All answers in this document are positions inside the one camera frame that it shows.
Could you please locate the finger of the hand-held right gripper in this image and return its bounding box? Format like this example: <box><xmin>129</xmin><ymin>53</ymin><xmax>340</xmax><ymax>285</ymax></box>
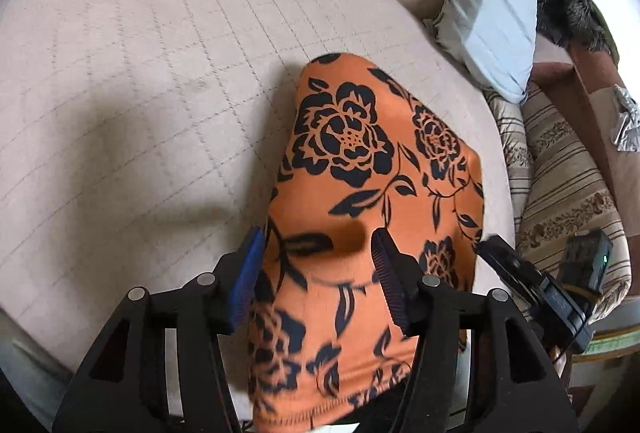
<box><xmin>475</xmin><ymin>234</ymin><xmax>547</xmax><ymax>309</ymax></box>

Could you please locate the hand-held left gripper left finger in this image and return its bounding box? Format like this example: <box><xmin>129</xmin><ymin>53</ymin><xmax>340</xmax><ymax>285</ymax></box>
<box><xmin>52</xmin><ymin>227</ymin><xmax>268</xmax><ymax>433</ymax></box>

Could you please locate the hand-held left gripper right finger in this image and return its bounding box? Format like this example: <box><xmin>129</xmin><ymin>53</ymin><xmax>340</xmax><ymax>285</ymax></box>
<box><xmin>370</xmin><ymin>227</ymin><xmax>581</xmax><ymax>433</ymax></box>

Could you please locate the orange black floral blouse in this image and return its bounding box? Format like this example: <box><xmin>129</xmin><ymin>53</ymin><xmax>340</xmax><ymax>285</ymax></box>
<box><xmin>247</xmin><ymin>53</ymin><xmax>486</xmax><ymax>431</ymax></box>

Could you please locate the large striped floral sofa cushion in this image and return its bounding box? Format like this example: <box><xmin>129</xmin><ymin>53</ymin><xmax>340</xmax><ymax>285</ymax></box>
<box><xmin>515</xmin><ymin>80</ymin><xmax>633</xmax><ymax>319</ymax></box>

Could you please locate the small striped floral cushion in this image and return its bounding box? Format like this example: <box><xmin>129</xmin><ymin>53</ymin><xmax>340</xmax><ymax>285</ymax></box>
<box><xmin>485</xmin><ymin>88</ymin><xmax>532</xmax><ymax>214</ymax></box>

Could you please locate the grey crumpled cloth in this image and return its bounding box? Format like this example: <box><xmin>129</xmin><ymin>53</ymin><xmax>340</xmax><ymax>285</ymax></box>
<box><xmin>611</xmin><ymin>84</ymin><xmax>640</xmax><ymax>151</ymax></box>

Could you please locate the pink brown sofa armrest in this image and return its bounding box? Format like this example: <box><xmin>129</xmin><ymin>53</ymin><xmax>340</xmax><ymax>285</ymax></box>
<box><xmin>530</xmin><ymin>36</ymin><xmax>640</xmax><ymax>224</ymax></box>

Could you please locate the pink quilted mattress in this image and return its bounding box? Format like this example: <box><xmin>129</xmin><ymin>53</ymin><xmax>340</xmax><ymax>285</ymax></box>
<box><xmin>0</xmin><ymin>0</ymin><xmax>516</xmax><ymax>419</ymax></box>

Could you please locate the light blue pillow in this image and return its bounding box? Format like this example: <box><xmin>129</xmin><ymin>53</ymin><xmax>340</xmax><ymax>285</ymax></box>
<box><xmin>432</xmin><ymin>0</ymin><xmax>538</xmax><ymax>105</ymax></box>

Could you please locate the olive cloth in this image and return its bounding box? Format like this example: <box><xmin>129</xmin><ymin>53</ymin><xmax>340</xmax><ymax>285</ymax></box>
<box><xmin>592</xmin><ymin>3</ymin><xmax>621</xmax><ymax>64</ymax></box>

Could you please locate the black furry cloth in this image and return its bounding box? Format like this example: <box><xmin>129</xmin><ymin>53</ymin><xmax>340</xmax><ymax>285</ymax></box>
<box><xmin>535</xmin><ymin>0</ymin><xmax>613</xmax><ymax>51</ymax></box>

